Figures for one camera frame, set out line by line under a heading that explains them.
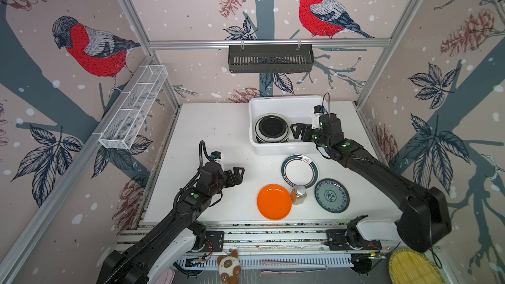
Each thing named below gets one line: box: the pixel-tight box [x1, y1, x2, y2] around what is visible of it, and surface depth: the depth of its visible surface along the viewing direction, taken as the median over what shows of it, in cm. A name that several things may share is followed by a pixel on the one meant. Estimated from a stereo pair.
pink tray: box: [155, 268, 176, 284], surface depth 67 cm
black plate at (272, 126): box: [258, 115, 287, 139], surface depth 106 cm
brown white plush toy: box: [216, 249, 242, 284], surface depth 68 cm
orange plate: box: [257, 183, 293, 221], surface depth 84 cm
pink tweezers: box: [260, 265, 329, 275], surface depth 67 cm
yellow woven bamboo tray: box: [388, 248, 446, 284], surface depth 67 cm
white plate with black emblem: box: [254, 114, 289, 144], surface depth 102 cm
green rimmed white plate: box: [281, 153, 319, 189], surface depth 94 cm
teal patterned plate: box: [314, 178, 351, 214], surface depth 87 cm
